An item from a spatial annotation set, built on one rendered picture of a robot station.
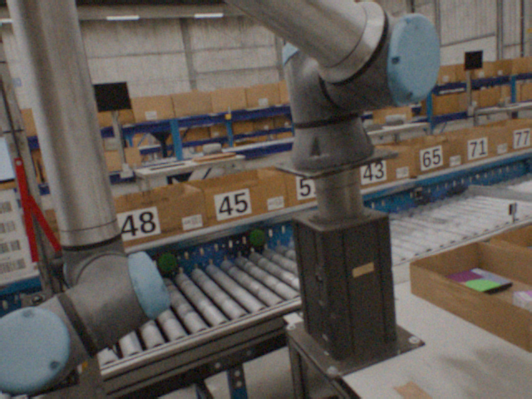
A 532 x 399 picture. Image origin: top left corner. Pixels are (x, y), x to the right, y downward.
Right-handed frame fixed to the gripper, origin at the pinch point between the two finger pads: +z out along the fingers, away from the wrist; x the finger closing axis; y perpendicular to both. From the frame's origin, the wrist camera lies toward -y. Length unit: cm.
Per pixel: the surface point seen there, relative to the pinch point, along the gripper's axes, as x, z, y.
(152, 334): 21.3, 40.3, -0.5
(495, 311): 92, -13, 19
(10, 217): -6.3, 9.2, -31.2
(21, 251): -5.5, 13.3, -24.2
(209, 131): 333, 827, -496
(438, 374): 72, -12, 27
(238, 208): 70, 73, -44
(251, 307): 52, 39, 0
